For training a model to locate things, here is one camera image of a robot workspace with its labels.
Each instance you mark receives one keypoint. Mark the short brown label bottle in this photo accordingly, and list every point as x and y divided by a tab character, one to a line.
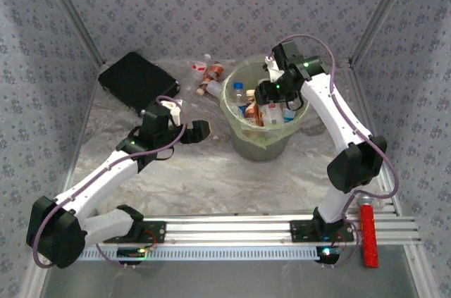
253	111

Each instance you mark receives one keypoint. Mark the white bottle orange mark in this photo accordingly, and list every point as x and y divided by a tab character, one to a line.
273	116

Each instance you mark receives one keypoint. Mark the crushed blue label bottle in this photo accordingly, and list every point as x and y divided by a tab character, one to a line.
289	115

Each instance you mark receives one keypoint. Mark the blue label water bottle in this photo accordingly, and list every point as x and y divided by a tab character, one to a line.
239	95

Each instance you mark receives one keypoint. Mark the translucent green waste bin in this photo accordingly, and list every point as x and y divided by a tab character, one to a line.
246	74

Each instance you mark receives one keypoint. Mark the frosted white plastic bottle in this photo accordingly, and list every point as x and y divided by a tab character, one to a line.
215	88

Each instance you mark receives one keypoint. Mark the grey plastic bin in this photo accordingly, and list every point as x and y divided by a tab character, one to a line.
260	150

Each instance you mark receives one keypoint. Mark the long brown label bottle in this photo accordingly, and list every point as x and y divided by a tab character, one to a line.
214	72

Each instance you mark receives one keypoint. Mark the clear bottle red label white cap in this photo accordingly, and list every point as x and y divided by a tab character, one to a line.
199	65

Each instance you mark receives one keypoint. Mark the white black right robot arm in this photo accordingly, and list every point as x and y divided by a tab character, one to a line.
331	115

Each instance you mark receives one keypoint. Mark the black hard case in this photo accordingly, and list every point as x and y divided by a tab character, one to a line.
137	79

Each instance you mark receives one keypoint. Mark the small lit controller board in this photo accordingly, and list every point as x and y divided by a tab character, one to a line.
329	255
128	252

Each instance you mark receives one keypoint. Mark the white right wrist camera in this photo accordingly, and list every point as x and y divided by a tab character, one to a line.
273	72

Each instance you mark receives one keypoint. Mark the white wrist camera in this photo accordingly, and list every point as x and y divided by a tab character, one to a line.
176	113
273	72

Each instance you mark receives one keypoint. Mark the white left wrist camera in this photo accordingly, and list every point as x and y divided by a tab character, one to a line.
176	113

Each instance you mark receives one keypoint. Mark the aluminium side rail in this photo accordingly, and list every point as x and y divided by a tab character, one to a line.
363	97
89	107

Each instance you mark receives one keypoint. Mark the aluminium rail beam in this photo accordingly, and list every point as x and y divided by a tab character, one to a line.
225	229

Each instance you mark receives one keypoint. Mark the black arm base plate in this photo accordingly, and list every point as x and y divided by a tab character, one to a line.
299	231
155	227

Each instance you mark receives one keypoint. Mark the aluminium corner post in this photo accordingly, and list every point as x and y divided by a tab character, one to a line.
77	18
381	12

